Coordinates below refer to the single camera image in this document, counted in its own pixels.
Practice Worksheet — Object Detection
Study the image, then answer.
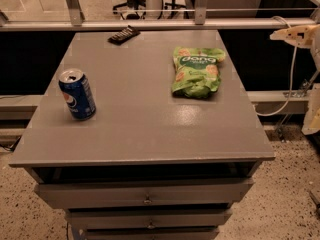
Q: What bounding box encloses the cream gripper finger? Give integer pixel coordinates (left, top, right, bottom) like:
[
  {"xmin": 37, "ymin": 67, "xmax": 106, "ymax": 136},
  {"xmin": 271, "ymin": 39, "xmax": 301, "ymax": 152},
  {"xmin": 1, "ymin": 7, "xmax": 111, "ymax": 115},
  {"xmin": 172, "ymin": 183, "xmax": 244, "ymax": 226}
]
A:
[{"xmin": 270, "ymin": 25, "xmax": 317, "ymax": 47}]

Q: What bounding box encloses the blue pepsi can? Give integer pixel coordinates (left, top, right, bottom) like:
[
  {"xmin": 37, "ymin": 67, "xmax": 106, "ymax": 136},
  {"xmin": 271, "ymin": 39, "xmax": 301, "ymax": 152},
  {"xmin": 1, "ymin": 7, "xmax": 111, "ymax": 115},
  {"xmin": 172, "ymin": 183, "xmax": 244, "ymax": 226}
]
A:
[{"xmin": 58, "ymin": 68, "xmax": 96, "ymax": 120}]

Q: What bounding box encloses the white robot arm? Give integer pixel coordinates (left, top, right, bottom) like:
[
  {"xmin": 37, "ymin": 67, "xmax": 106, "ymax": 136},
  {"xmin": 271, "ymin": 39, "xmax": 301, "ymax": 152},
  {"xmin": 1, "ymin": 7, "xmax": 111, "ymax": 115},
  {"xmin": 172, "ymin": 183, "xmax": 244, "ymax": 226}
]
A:
[{"xmin": 270, "ymin": 25, "xmax": 320, "ymax": 135}]

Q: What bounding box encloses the dark rxbar chocolate bar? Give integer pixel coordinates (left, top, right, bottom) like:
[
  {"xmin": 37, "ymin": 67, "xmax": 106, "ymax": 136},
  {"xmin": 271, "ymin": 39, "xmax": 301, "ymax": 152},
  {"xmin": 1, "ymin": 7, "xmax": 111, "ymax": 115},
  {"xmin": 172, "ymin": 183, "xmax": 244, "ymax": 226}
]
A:
[{"xmin": 108, "ymin": 25, "xmax": 140, "ymax": 45}]

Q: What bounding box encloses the green chip bag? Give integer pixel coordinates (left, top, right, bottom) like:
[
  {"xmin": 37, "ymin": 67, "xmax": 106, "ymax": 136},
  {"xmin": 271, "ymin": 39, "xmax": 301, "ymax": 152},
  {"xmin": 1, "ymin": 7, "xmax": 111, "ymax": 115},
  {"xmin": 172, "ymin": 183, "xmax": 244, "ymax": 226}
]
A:
[{"xmin": 171, "ymin": 47, "xmax": 226, "ymax": 99}]

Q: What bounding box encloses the black office chair base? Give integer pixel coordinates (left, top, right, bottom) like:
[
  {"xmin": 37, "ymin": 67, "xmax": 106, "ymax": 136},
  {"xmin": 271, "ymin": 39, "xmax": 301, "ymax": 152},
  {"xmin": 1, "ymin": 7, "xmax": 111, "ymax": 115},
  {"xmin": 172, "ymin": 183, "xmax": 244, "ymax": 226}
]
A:
[{"xmin": 113, "ymin": 0, "xmax": 141, "ymax": 20}]

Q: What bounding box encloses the bottom grey drawer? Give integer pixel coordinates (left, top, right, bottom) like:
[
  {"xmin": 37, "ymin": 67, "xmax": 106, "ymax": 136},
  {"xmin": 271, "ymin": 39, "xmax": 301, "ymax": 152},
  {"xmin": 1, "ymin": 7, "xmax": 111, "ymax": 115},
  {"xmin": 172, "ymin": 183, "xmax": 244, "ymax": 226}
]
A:
[{"xmin": 85, "ymin": 227, "xmax": 219, "ymax": 240}]

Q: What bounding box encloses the grey drawer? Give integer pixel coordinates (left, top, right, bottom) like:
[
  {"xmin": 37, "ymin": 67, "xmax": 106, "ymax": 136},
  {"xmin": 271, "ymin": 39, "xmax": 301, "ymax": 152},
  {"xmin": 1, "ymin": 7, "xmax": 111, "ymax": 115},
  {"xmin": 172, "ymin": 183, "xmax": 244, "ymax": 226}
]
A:
[
  {"xmin": 35, "ymin": 178, "xmax": 254, "ymax": 209},
  {"xmin": 85, "ymin": 227, "xmax": 219, "ymax": 240},
  {"xmin": 66, "ymin": 207, "xmax": 232, "ymax": 230}
]

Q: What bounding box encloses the top grey drawer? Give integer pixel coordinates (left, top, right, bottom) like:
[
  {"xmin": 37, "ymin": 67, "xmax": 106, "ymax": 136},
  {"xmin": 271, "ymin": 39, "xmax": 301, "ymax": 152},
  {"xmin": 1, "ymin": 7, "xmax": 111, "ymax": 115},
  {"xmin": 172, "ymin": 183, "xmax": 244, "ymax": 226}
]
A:
[{"xmin": 35, "ymin": 178, "xmax": 254, "ymax": 209}]

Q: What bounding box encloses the middle grey drawer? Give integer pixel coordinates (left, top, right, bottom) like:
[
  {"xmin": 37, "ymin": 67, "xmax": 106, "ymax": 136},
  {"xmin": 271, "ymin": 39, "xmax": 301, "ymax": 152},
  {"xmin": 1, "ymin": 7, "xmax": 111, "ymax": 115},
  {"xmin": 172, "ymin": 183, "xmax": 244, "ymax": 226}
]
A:
[{"xmin": 66, "ymin": 207, "xmax": 232, "ymax": 230}]

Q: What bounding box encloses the white cable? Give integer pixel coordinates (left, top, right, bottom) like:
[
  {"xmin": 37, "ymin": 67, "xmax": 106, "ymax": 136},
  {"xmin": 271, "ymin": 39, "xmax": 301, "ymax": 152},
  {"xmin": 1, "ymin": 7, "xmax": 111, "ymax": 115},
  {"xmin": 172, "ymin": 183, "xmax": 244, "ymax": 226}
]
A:
[{"xmin": 255, "ymin": 15, "xmax": 299, "ymax": 117}]

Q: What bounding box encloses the metal railing frame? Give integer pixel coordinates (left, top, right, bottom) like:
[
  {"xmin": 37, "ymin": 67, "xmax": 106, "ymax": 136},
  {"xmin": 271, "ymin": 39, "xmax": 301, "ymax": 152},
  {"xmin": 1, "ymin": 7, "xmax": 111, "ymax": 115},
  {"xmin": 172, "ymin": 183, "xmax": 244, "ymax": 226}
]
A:
[{"xmin": 0, "ymin": 0, "xmax": 320, "ymax": 31}]

